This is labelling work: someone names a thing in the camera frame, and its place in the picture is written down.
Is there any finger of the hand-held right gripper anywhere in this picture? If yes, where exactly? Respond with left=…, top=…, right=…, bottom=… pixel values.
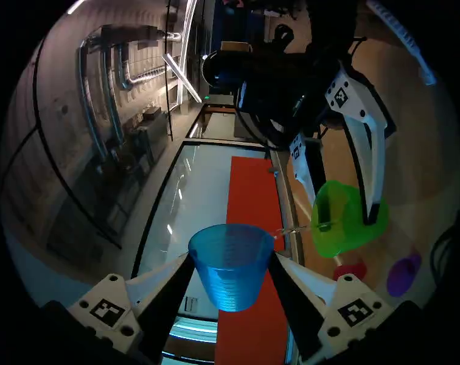
left=288, top=133, right=331, bottom=204
left=324, top=60, right=397, bottom=226

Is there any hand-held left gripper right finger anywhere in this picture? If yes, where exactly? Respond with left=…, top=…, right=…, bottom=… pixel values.
left=267, top=251, right=394, bottom=364

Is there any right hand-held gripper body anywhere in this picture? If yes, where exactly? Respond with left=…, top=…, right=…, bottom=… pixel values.
left=200, top=23, right=362, bottom=149

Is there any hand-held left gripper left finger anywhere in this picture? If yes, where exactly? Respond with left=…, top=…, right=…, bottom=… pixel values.
left=67, top=252, right=195, bottom=364

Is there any green plastic cup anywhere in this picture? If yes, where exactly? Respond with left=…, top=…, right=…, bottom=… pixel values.
left=310, top=180, right=390, bottom=259

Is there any blue plastic cup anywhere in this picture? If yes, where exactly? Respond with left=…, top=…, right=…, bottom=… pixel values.
left=188, top=223, right=275, bottom=313

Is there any red plastic cup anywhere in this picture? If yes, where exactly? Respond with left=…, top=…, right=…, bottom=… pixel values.
left=332, top=261, right=368, bottom=283

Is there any purple plastic cup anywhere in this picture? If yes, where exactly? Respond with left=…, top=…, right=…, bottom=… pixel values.
left=386, top=251, right=422, bottom=297

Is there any black cable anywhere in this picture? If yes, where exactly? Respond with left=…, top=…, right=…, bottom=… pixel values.
left=429, top=224, right=460, bottom=291

